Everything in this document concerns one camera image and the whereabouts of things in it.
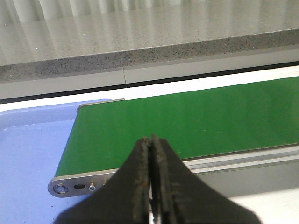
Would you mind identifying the blue plastic tray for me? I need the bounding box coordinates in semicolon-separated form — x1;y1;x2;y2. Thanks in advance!
0;98;113;224

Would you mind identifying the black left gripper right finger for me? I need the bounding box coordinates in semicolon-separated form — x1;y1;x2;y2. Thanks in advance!
150;135;261;224

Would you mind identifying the green conveyor belt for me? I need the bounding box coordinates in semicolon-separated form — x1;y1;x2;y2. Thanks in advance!
48;77;299;197

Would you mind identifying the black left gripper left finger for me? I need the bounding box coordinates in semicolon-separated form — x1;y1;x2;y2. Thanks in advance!
55;138;150;224

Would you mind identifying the grey stone counter ledge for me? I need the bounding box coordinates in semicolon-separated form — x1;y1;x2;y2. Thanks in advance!
0;0;299;103

